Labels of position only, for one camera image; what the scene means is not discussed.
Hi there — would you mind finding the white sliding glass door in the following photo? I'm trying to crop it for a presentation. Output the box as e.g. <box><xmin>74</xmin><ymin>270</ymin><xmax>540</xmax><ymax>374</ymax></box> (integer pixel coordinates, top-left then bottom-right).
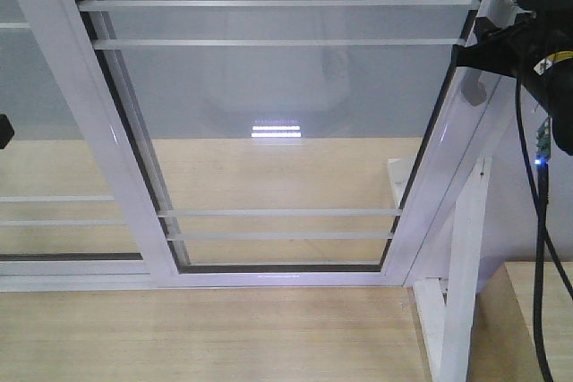
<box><xmin>8</xmin><ymin>0</ymin><xmax>538</xmax><ymax>289</ymax></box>

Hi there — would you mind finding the grey door handle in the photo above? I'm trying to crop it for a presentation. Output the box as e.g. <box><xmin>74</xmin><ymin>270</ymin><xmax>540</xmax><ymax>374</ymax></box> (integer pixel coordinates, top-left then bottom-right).
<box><xmin>461</xmin><ymin>68</ymin><xmax>488</xmax><ymax>106</ymax></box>

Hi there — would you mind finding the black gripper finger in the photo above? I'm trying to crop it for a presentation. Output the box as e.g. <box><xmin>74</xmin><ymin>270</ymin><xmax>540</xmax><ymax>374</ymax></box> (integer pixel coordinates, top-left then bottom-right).
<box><xmin>0</xmin><ymin>114</ymin><xmax>15</xmax><ymax>149</ymax></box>

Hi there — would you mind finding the white door frame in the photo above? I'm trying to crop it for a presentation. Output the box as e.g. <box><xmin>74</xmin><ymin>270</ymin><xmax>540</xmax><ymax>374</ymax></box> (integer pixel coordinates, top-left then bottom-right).
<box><xmin>0</xmin><ymin>0</ymin><xmax>552</xmax><ymax>293</ymax></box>

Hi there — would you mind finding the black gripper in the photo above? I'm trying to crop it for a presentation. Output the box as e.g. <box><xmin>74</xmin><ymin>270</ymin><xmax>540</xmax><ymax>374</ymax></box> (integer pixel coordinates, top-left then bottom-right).
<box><xmin>452</xmin><ymin>10</ymin><xmax>572</xmax><ymax>154</ymax></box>

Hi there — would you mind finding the white wooden support brace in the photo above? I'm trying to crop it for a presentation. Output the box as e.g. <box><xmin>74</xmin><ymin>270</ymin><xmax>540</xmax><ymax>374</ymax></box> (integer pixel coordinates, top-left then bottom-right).
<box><xmin>410</xmin><ymin>157</ymin><xmax>492</xmax><ymax>381</ymax></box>

